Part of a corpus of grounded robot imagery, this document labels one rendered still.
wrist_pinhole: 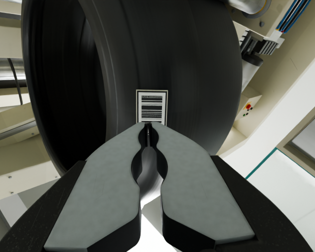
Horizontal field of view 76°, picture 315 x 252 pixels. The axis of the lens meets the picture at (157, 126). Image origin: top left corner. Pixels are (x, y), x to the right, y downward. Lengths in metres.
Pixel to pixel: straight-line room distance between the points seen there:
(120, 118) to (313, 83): 2.64
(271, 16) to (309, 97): 2.35
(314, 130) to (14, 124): 1.09
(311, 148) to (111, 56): 0.79
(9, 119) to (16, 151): 0.13
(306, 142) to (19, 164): 1.06
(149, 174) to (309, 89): 2.61
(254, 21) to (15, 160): 0.89
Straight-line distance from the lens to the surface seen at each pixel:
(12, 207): 2.91
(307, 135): 0.91
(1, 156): 0.96
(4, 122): 0.96
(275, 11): 0.53
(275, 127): 2.96
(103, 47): 0.29
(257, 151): 3.13
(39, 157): 0.94
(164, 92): 0.26
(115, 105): 0.28
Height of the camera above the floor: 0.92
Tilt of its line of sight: 35 degrees up
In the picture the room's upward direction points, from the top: 155 degrees counter-clockwise
